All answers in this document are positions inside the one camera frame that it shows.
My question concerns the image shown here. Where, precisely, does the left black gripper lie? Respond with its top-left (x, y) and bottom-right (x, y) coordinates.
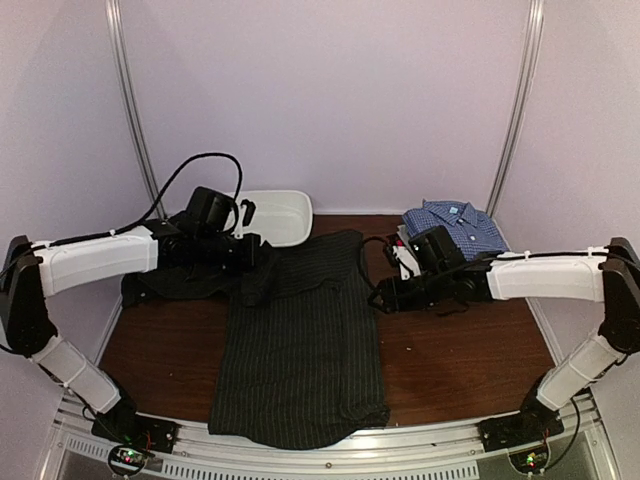
top-left (196, 232), bottom-right (269, 274)

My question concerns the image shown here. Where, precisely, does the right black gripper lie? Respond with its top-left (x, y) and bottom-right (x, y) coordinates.
top-left (368, 267), bottom-right (451, 314)

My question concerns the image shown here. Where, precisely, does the black pinstriped long sleeve shirt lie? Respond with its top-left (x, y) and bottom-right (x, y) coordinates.
top-left (121, 230), bottom-right (390, 450)

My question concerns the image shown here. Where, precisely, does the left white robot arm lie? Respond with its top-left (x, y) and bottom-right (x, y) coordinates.
top-left (1, 187), bottom-right (261, 444)

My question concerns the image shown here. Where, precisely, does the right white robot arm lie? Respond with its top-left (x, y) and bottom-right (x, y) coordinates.
top-left (368, 226), bottom-right (639, 442)

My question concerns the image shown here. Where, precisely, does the white plastic tub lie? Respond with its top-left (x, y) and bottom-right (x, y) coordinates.
top-left (236, 190), bottom-right (313, 248)

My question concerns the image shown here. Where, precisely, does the grey folded shirt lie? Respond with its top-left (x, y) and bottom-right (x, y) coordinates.
top-left (397, 224), bottom-right (411, 247)

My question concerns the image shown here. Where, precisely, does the blue checked folded shirt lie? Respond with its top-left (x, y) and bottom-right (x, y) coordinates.
top-left (402, 200), bottom-right (508, 261)

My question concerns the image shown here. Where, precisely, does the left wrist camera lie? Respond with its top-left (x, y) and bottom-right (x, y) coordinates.
top-left (234, 198), bottom-right (256, 240)

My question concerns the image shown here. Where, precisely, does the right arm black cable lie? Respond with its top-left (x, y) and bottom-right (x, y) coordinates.
top-left (359, 234), bottom-right (616, 319)

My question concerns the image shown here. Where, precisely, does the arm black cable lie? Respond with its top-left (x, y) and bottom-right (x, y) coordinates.
top-left (359, 234), bottom-right (616, 319)
top-left (0, 152), bottom-right (246, 281)

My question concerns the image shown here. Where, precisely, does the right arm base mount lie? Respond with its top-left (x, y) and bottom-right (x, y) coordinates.
top-left (477, 384), bottom-right (581, 477)

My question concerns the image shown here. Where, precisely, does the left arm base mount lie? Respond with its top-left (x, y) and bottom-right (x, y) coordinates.
top-left (79, 397), bottom-right (179, 479)

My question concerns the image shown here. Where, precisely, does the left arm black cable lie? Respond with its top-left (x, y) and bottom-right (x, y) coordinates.
top-left (0, 152), bottom-right (246, 281)

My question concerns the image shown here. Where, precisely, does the left aluminium frame post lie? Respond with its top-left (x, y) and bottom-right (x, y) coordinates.
top-left (105, 0), bottom-right (160, 202)

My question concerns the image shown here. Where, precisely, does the aluminium frame post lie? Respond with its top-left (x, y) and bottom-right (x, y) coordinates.
top-left (486, 0), bottom-right (545, 217)
top-left (105, 0), bottom-right (160, 202)

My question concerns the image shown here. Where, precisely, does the front aluminium rail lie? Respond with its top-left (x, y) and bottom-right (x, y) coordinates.
top-left (36, 395), bottom-right (621, 479)

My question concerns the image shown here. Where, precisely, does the right aluminium frame post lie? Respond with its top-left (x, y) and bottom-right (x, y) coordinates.
top-left (486, 0), bottom-right (545, 217)

